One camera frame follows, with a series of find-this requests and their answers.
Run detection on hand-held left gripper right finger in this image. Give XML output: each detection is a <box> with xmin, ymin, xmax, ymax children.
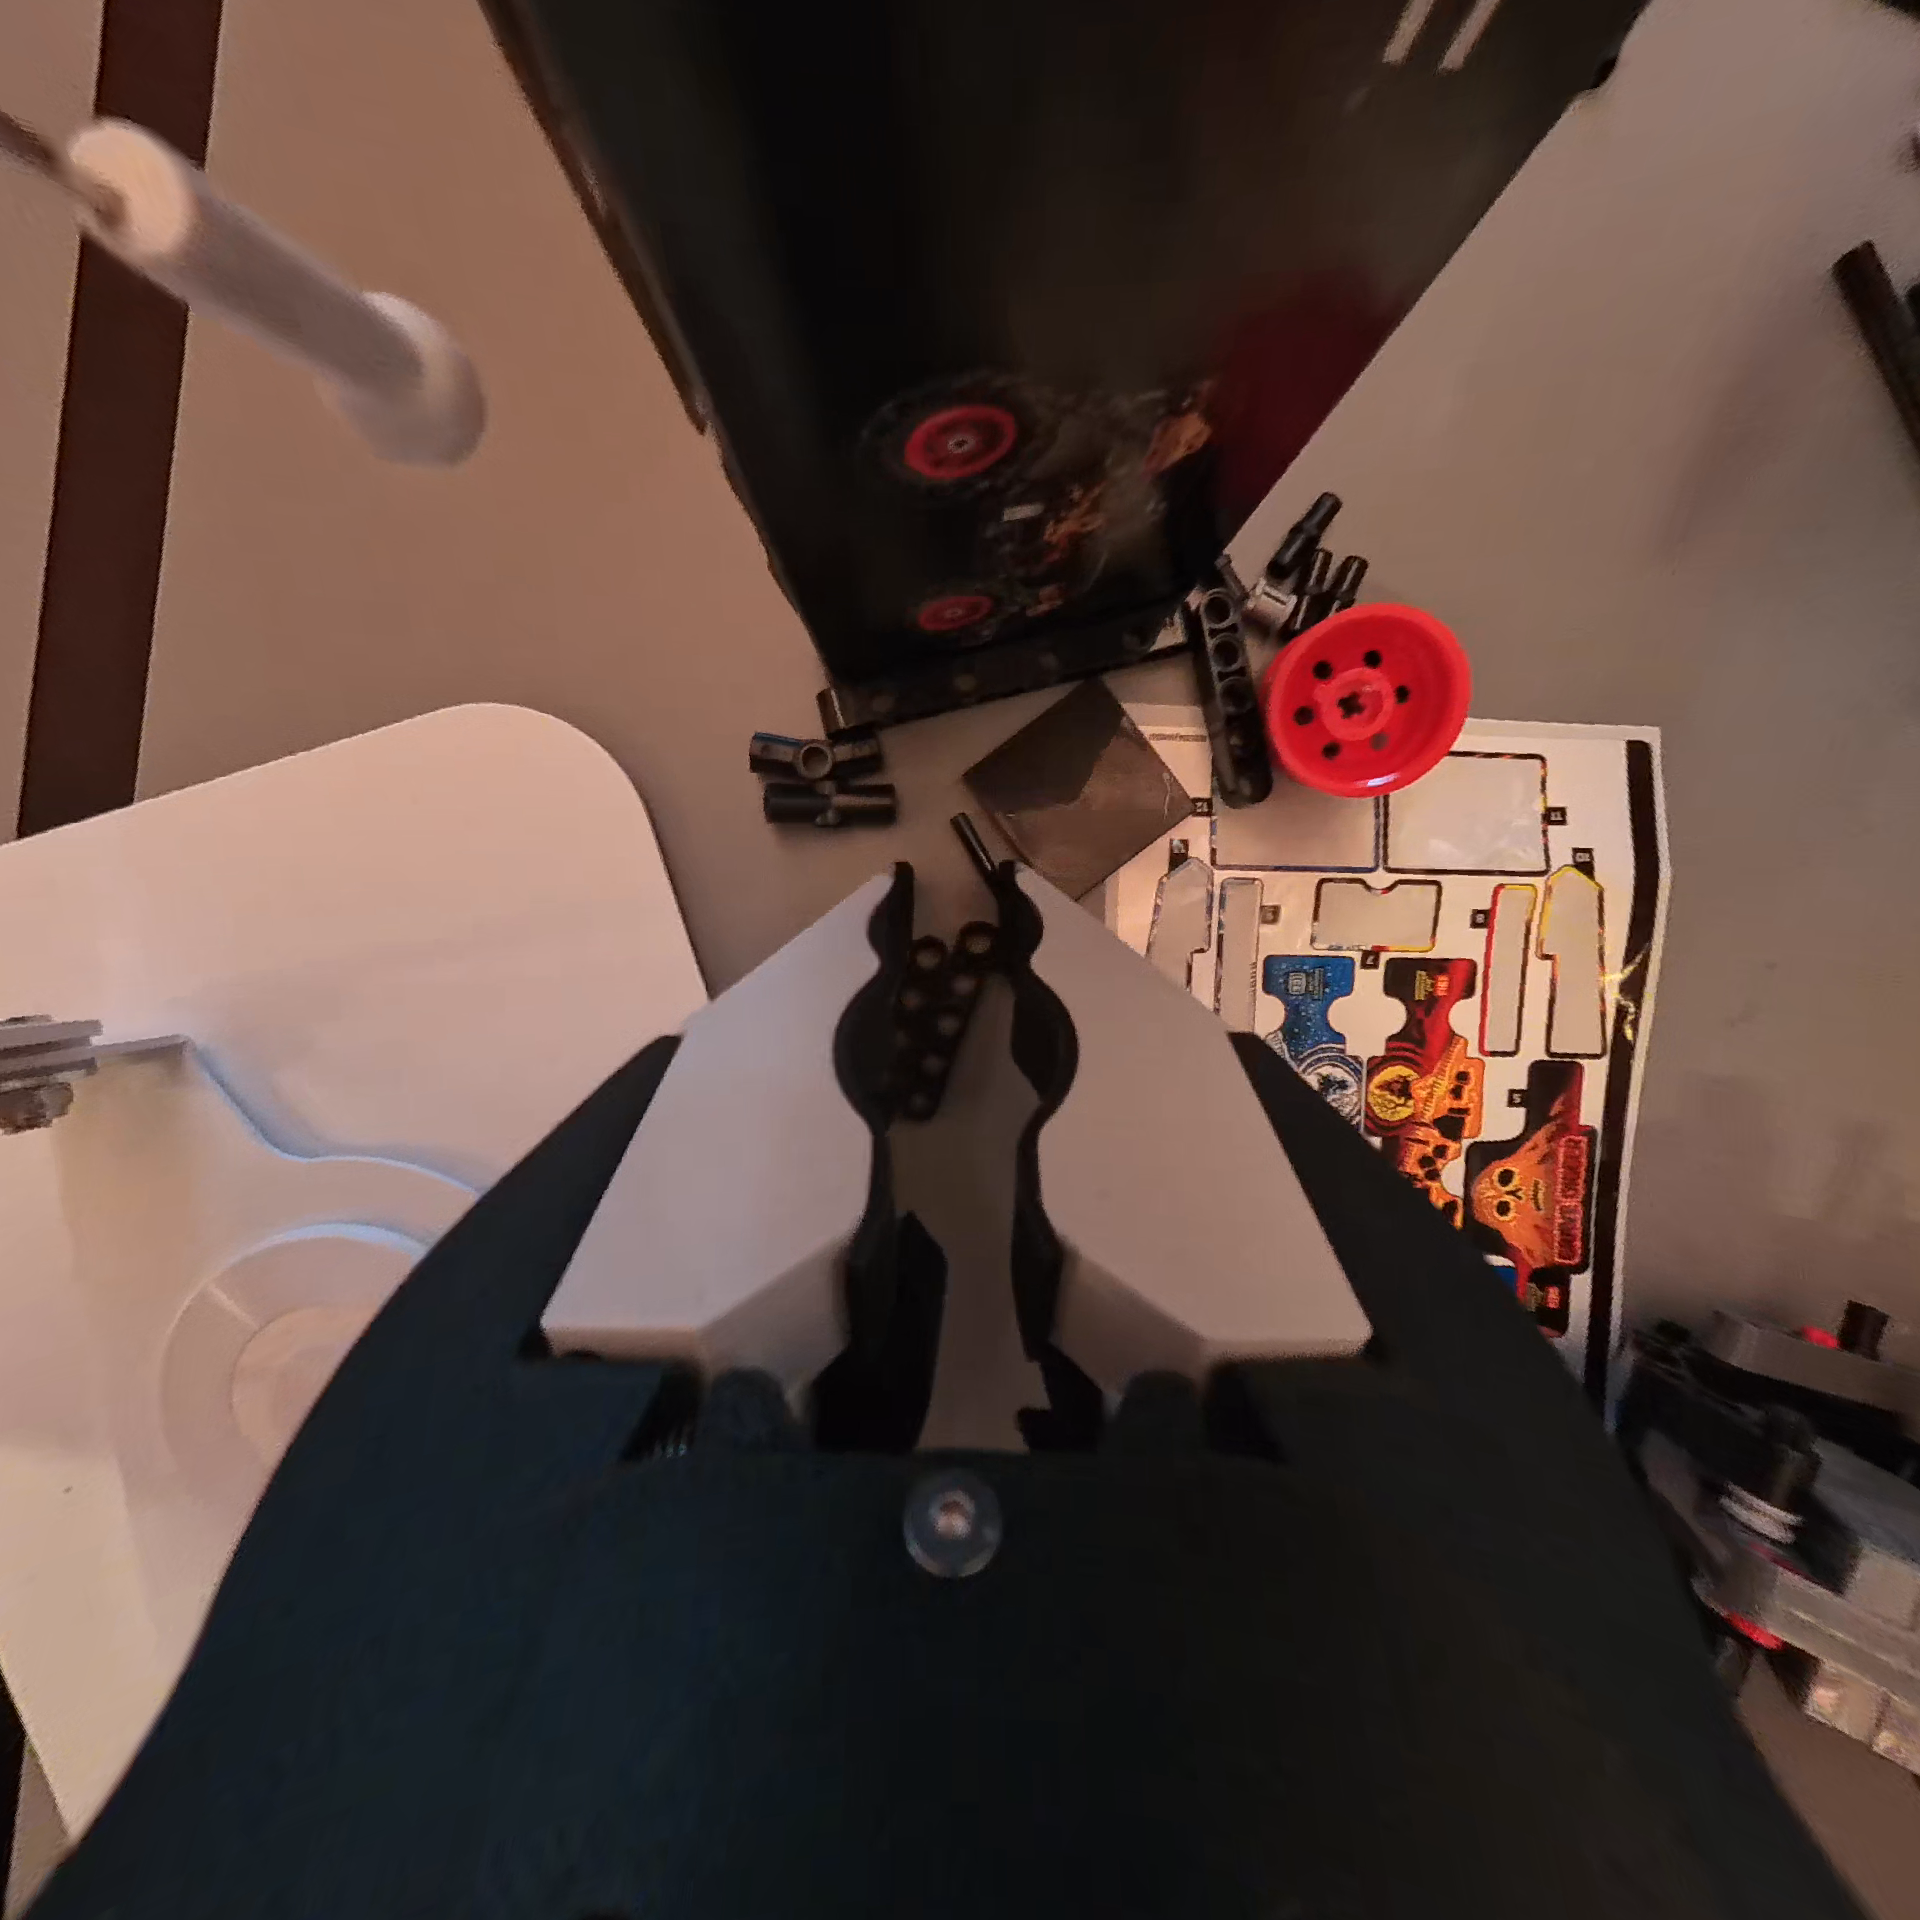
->
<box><xmin>1005</xmin><ymin>866</ymin><xmax>1370</xmax><ymax>1446</ymax></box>

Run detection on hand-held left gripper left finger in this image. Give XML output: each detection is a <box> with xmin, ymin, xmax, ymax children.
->
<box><xmin>539</xmin><ymin>866</ymin><xmax>948</xmax><ymax>1446</ymax></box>

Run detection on black angled toy beam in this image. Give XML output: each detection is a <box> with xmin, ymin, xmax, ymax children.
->
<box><xmin>886</xmin><ymin>921</ymin><xmax>1005</xmax><ymax>1125</ymax></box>

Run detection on toy car chassis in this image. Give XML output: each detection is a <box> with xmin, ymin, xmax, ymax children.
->
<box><xmin>1621</xmin><ymin>1298</ymin><xmax>1920</xmax><ymax>1757</ymax></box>

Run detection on grey desk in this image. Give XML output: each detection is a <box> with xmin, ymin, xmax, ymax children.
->
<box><xmin>0</xmin><ymin>0</ymin><xmax>1920</xmax><ymax>1920</ymax></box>

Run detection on black angled toy panel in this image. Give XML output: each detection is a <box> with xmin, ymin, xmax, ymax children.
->
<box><xmin>815</xmin><ymin>588</ymin><xmax>1277</xmax><ymax>902</ymax></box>

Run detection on black toy connector piece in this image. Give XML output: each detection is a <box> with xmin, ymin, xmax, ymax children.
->
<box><xmin>748</xmin><ymin>725</ymin><xmax>900</xmax><ymax>830</ymax></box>

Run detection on colourful sticker sheet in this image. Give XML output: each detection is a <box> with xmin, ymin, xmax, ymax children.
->
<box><xmin>1111</xmin><ymin>695</ymin><xmax>1676</xmax><ymax>1388</ymax></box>

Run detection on red toy wheel hub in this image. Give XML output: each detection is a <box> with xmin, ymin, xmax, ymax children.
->
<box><xmin>1264</xmin><ymin>603</ymin><xmax>1477</xmax><ymax>797</ymax></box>

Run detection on small grey black pins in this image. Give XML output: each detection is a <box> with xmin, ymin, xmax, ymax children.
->
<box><xmin>1216</xmin><ymin>492</ymin><xmax>1370</xmax><ymax>634</ymax></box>

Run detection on white book stand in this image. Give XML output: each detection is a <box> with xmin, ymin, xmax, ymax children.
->
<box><xmin>0</xmin><ymin>111</ymin><xmax>496</xmax><ymax>1518</ymax></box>

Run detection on black toy set box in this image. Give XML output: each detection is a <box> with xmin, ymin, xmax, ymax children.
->
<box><xmin>479</xmin><ymin>0</ymin><xmax>1652</xmax><ymax>725</ymax></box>

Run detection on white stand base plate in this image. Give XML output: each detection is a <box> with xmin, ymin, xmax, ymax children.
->
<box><xmin>0</xmin><ymin>705</ymin><xmax>707</xmax><ymax>1838</ymax></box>

